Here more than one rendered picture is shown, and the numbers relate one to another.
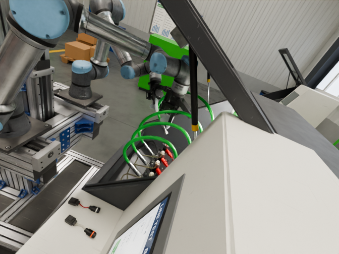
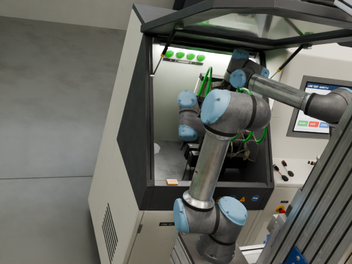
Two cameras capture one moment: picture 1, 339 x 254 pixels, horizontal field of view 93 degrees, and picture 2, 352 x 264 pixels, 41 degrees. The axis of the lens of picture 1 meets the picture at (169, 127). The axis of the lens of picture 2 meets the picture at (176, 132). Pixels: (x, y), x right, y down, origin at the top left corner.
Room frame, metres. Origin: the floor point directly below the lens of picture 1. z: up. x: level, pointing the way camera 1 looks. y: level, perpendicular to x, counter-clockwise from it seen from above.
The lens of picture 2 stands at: (1.93, 1.71, 2.30)
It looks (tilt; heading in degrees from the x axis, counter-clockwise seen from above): 31 degrees down; 239
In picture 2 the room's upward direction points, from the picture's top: 18 degrees clockwise
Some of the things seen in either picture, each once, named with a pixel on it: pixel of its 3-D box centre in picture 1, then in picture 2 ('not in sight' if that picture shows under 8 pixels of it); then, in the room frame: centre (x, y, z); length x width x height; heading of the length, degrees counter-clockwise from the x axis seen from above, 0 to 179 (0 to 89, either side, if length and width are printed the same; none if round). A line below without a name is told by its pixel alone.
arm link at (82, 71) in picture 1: (82, 72); (227, 218); (0.99, 0.68, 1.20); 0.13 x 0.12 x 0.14; 169
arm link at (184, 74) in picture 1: (185, 70); (238, 62); (0.72, 0.03, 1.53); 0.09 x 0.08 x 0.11; 121
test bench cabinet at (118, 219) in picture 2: not in sight; (168, 224); (0.72, -0.06, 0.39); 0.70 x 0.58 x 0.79; 176
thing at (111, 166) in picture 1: (121, 157); (208, 196); (0.74, 0.21, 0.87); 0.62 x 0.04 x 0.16; 176
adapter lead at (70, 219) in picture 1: (80, 226); (287, 168); (0.26, 0.15, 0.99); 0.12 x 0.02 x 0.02; 81
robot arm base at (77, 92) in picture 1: (80, 87); (219, 240); (0.99, 0.69, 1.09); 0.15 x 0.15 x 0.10
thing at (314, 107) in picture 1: (277, 106); not in sight; (3.65, -1.96, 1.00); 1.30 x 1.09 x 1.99; 167
